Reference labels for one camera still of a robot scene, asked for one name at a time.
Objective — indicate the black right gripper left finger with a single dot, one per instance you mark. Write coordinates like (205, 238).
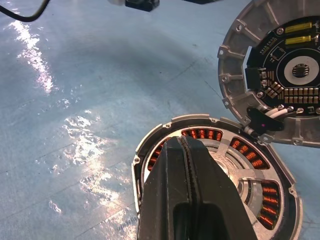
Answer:
(167, 180)

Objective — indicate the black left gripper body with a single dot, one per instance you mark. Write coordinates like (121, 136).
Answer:
(142, 5)

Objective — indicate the silver motor housing copper coils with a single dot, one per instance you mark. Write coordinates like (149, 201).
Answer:
(287, 175)

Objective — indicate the silver lid with circuit board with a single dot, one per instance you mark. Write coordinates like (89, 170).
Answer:
(235, 62)

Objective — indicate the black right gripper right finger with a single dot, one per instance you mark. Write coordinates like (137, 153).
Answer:
(215, 195)

